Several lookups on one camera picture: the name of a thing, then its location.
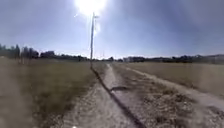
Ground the dry grass field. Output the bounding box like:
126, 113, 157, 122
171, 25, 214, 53
0, 57, 108, 128
116, 61, 224, 98

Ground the tall utility pole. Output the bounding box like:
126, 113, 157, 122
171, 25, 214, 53
89, 12, 98, 70

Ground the gravel dirt track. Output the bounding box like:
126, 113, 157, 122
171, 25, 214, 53
49, 62, 224, 128

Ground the row of buildings and trees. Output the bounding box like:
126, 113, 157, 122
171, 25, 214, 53
116, 53, 224, 65

